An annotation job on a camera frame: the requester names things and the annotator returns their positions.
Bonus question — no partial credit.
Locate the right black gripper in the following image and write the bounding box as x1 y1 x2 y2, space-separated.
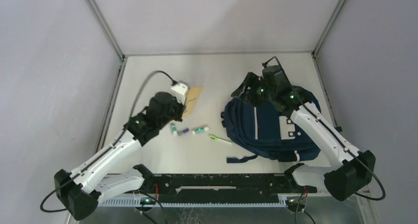
230 73 275 110

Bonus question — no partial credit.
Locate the yellow paperback book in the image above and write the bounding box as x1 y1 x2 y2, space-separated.
181 85 204 119

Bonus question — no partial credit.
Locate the navy blue backpack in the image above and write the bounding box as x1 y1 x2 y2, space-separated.
220 98 320 164

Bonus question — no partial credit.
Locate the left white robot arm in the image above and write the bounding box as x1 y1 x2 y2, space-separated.
54 92 186 221

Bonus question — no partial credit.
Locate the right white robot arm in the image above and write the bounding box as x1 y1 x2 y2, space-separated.
223 65 378 201

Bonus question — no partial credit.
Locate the green white glue stick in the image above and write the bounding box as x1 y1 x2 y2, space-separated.
170 123 178 136

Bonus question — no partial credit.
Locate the purple capped small tube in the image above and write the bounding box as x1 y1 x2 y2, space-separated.
177 128 190 136

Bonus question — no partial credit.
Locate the green capped marker pen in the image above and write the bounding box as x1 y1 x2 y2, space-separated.
209 135 233 145

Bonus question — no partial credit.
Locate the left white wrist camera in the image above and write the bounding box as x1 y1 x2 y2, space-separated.
170 81 190 105

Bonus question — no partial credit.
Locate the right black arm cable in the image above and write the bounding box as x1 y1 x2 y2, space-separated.
261 56 386 202

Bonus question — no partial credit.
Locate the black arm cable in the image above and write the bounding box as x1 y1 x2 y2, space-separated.
39 70 178 213
261 56 386 202

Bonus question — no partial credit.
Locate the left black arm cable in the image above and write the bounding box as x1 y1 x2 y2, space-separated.
39 70 178 213

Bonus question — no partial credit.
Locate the white slotted cable duct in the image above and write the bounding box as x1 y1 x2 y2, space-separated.
99 195 287 208

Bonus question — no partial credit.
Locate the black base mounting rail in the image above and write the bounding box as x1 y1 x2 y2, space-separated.
139 173 317 201

